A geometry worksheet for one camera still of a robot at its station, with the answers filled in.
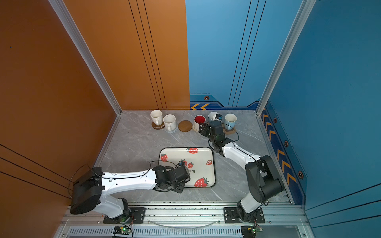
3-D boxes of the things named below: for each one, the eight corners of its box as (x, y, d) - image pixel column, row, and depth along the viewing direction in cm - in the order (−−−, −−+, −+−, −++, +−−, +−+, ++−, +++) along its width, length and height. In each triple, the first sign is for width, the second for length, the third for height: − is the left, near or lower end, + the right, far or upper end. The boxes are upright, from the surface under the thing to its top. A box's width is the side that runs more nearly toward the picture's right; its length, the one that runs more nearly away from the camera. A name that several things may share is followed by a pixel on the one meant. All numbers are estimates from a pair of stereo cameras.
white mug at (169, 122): (163, 135, 107) (161, 127, 100) (165, 122, 115) (163, 114, 108) (175, 135, 107) (174, 127, 100) (177, 122, 115) (175, 114, 108)
